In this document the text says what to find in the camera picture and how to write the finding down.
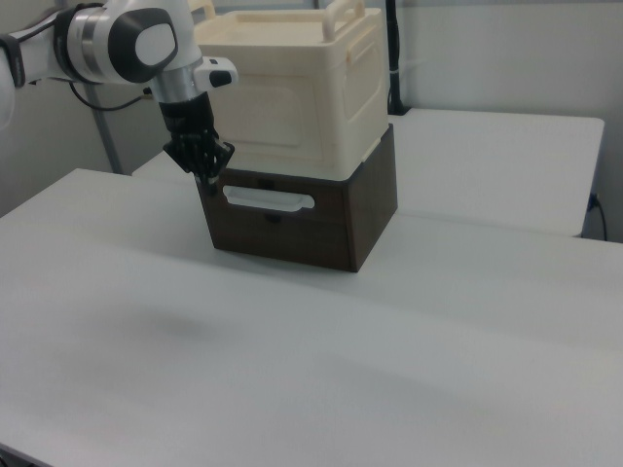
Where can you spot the cream plastic cabinet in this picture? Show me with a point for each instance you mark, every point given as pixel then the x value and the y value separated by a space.
pixel 302 82

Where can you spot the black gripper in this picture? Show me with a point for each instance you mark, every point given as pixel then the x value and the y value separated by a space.
pixel 189 121

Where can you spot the grey metal post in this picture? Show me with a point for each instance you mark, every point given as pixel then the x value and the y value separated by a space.
pixel 108 141

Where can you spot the dark brown wooden box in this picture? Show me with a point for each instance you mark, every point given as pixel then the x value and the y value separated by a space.
pixel 302 233

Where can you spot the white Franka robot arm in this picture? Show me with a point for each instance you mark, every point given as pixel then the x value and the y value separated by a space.
pixel 107 44

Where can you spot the cream cabinet door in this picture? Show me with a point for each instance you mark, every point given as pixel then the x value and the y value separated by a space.
pixel 272 117

